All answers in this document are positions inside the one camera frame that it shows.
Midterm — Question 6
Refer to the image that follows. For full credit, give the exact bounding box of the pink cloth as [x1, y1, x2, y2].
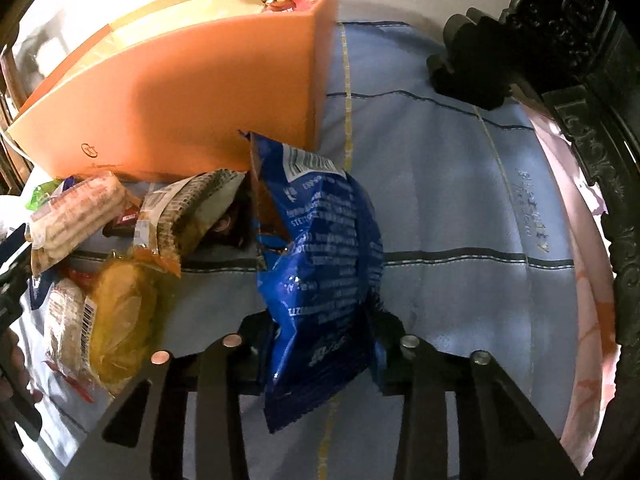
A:
[520, 87, 621, 476]

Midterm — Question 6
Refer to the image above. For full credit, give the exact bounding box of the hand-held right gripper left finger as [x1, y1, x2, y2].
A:
[62, 312, 275, 480]

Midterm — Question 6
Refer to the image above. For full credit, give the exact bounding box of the orange cardboard box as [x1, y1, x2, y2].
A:
[7, 0, 343, 183]

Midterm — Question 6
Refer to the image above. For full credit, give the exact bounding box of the small dark red packet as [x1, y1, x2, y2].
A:
[102, 206, 143, 238]

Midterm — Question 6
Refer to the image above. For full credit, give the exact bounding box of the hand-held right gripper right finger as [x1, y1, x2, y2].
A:
[366, 307, 587, 480]

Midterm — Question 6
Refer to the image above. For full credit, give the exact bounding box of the dark carved wooden chair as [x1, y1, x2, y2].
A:
[426, 0, 640, 480]

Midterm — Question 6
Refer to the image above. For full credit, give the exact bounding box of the round yellow bread packet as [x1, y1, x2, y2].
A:
[89, 252, 163, 396]

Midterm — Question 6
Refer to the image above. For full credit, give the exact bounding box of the green snack packet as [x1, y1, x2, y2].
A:
[25, 180, 66, 212]

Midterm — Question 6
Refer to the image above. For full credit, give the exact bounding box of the blue snack bag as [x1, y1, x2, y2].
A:
[237, 130, 386, 435]

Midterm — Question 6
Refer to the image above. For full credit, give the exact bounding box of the clear wafer biscuit packet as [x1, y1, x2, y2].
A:
[27, 171, 131, 276]

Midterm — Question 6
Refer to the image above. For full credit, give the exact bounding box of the light blue tablecloth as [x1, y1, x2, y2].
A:
[22, 20, 583, 480]

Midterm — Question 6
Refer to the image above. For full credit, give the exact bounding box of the person's left hand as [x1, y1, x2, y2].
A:
[0, 342, 32, 403]

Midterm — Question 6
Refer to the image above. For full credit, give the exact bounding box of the grey-brown snack packet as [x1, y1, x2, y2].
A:
[131, 169, 248, 278]

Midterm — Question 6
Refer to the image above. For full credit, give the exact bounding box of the barcoded wafer packet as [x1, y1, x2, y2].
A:
[31, 272, 101, 403]

